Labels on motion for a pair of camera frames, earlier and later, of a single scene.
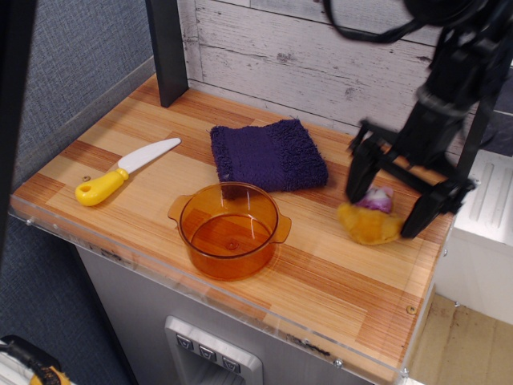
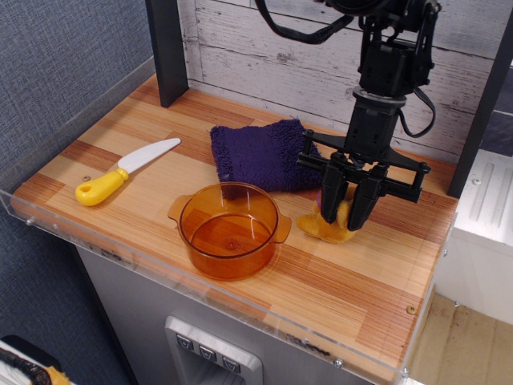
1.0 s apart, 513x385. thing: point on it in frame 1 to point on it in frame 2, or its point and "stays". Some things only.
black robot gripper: [426, 151] to [369, 140]
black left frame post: [165, 27] stays
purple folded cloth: [278, 155] stays
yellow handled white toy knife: [95, 189] stays
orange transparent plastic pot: [229, 228] stays
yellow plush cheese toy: [369, 227] to [313, 224]
